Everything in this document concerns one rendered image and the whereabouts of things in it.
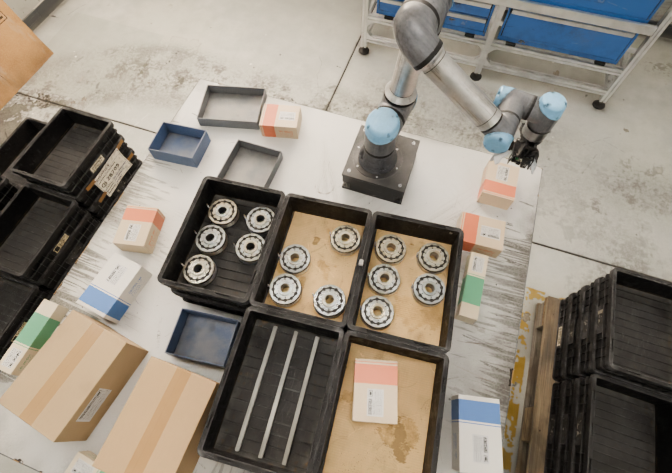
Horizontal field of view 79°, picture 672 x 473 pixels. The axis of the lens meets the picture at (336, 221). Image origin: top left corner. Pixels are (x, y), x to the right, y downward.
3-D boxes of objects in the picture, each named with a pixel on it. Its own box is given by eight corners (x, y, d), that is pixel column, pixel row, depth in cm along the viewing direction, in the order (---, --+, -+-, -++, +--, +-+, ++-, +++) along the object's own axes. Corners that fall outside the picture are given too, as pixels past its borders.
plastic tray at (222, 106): (267, 96, 188) (265, 88, 184) (259, 129, 179) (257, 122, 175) (210, 92, 190) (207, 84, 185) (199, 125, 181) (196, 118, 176)
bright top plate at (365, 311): (365, 292, 129) (365, 292, 129) (396, 300, 128) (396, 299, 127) (358, 323, 125) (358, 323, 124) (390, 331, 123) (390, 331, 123)
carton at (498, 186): (483, 170, 168) (489, 159, 161) (512, 177, 166) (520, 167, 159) (476, 201, 161) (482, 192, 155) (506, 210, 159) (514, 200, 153)
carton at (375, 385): (394, 424, 114) (397, 424, 108) (351, 421, 115) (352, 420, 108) (394, 365, 122) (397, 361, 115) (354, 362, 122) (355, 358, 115)
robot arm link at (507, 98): (492, 104, 118) (529, 117, 116) (504, 77, 122) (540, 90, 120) (484, 121, 125) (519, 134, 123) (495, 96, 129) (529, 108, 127)
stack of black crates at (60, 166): (108, 159, 242) (61, 105, 201) (152, 172, 237) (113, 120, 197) (67, 215, 225) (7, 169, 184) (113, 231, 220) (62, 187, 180)
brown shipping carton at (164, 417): (171, 363, 135) (151, 355, 121) (230, 387, 131) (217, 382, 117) (120, 461, 122) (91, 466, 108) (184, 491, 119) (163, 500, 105)
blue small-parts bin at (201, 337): (243, 324, 141) (238, 320, 134) (228, 369, 134) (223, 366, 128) (188, 312, 143) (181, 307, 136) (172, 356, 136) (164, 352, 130)
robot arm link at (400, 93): (370, 123, 153) (400, -7, 102) (387, 96, 158) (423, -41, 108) (399, 137, 151) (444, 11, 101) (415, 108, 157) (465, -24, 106)
